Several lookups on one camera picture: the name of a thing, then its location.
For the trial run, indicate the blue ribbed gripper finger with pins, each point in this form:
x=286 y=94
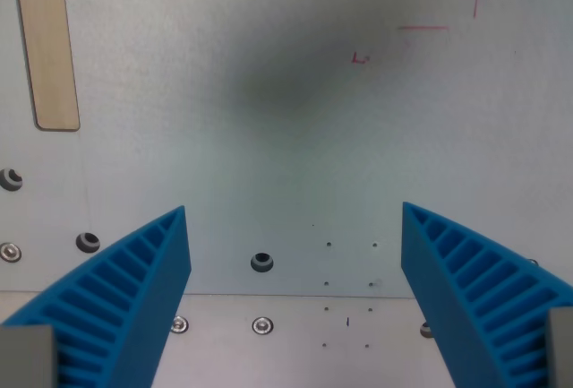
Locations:
x=461 y=298
x=134 y=298

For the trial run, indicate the silver flat-head screw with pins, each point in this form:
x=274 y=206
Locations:
x=179 y=325
x=10 y=252
x=262 y=325

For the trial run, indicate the grey metal base plate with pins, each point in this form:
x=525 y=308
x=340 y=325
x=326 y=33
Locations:
x=286 y=128

